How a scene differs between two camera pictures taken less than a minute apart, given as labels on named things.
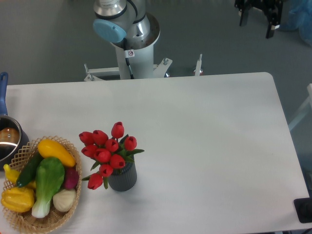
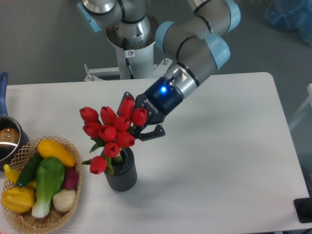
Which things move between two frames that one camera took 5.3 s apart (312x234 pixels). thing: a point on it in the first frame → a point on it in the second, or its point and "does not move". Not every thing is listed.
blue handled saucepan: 13,135 does not move
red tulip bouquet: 109,153 → 111,132
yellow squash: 48,148 does not move
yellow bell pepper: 17,199 does not move
